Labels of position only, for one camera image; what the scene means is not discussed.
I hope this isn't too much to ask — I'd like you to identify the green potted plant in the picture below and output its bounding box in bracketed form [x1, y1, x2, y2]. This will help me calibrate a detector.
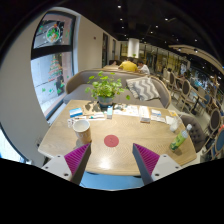
[84, 70, 132, 108]

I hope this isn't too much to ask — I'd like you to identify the grey white chevron pillow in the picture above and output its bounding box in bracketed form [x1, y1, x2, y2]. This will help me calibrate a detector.
[125, 75, 162, 102]

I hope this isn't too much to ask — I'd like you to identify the dark-framed decorated window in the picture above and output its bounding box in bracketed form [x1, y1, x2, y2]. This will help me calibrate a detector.
[30, 11, 77, 118]

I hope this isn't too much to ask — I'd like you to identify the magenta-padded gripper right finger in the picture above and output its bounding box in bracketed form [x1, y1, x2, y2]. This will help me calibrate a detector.
[132, 143, 183, 186]

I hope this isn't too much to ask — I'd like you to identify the blue white card box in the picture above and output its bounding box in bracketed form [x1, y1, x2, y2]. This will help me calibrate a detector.
[68, 107, 84, 118]

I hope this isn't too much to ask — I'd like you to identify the group of wooden dining chairs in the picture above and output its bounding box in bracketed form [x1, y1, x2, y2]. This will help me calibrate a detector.
[161, 68, 224, 161]

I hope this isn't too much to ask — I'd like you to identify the brown paper cup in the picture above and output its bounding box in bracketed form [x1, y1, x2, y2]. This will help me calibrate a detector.
[72, 118, 92, 145]

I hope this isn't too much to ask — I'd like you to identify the white teal pen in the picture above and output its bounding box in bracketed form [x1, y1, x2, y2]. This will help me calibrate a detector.
[83, 114, 106, 121]

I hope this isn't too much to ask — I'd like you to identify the clear plastic cup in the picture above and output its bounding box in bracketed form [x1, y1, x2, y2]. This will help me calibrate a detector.
[169, 114, 183, 133]

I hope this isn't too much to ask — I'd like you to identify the grey curved sofa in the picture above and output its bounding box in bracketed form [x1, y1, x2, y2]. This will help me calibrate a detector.
[63, 68, 173, 109]

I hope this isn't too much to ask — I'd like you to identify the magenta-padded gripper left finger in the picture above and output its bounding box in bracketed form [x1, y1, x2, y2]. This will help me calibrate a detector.
[41, 142, 92, 186]

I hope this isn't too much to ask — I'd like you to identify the green-labelled clear drink bottle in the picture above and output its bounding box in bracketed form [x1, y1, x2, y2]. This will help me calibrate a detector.
[169, 123, 194, 152]

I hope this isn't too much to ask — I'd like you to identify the group of ceiling spotlights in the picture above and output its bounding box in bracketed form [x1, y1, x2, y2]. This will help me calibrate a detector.
[114, 3, 201, 54]

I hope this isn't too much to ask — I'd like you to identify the flat round red coaster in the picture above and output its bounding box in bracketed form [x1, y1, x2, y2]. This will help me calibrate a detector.
[103, 134, 120, 148]

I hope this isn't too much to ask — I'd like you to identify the person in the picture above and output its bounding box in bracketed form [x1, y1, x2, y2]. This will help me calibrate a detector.
[118, 57, 139, 73]
[136, 59, 151, 75]

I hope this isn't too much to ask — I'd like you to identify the grey tufted chair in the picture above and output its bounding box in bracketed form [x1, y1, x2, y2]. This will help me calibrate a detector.
[179, 113, 209, 154]

